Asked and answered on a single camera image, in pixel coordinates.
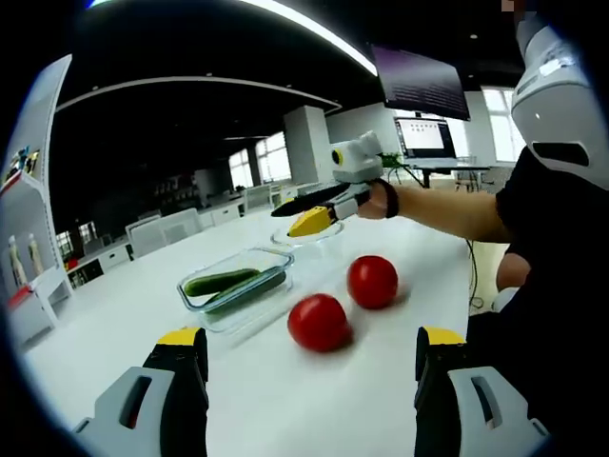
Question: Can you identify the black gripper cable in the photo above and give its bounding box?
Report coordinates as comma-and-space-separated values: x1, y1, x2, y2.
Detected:
468, 240, 482, 310

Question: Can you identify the person's right hand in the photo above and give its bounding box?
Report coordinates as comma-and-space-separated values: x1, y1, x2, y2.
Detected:
355, 182, 391, 222

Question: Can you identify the person's knee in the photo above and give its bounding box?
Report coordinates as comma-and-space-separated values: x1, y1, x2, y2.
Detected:
497, 251, 532, 289

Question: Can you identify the round glass storage container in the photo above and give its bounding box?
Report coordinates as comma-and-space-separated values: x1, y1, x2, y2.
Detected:
270, 221, 346, 248

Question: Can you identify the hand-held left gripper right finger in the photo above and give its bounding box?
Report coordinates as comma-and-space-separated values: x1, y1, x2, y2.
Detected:
414, 325, 551, 457

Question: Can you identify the ceiling light strip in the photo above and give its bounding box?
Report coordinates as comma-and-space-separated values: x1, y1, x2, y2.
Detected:
237, 0, 381, 78

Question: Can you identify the white office desk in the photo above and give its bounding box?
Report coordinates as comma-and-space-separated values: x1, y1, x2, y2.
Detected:
407, 159, 492, 190

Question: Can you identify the person's body in black clothing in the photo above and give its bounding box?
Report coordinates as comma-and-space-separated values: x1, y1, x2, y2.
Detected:
463, 147, 609, 448

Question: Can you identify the desktop monitor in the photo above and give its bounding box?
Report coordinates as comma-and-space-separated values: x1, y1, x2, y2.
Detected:
393, 115, 458, 161

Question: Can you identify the red tomato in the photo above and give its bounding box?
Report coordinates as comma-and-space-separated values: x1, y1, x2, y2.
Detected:
346, 254, 400, 310
286, 293, 353, 353

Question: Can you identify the white shoe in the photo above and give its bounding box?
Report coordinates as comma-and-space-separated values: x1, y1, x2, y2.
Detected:
491, 285, 518, 313

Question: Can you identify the white chest-worn device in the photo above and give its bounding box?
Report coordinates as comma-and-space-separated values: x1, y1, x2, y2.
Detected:
509, 11, 604, 192

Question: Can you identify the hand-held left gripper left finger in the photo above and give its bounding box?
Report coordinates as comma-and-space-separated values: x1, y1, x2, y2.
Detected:
70, 326, 210, 457

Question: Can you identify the row of snack packets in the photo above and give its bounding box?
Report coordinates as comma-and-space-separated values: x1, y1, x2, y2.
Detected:
2, 146, 40, 185

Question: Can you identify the black wrist strap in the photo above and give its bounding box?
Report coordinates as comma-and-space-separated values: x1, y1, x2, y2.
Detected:
378, 179, 400, 220

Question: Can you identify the hanging dark screen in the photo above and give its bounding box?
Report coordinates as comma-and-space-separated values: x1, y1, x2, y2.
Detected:
369, 43, 472, 123

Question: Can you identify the rectangular glass storage container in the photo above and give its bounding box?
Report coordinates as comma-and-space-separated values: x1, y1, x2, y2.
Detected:
176, 247, 295, 334

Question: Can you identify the long green cucumber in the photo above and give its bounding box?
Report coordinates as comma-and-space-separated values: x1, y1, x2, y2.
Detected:
184, 268, 262, 297
205, 269, 287, 314

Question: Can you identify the white mesh chair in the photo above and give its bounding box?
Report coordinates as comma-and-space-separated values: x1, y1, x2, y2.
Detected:
125, 207, 204, 259

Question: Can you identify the white table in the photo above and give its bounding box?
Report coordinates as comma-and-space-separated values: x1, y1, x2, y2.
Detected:
23, 209, 472, 457

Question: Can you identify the white drink bottle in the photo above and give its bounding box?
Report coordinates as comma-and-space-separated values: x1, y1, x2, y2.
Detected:
27, 231, 45, 276
8, 234, 29, 288

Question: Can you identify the white display shelf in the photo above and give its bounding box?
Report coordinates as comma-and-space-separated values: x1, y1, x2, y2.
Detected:
0, 54, 75, 345

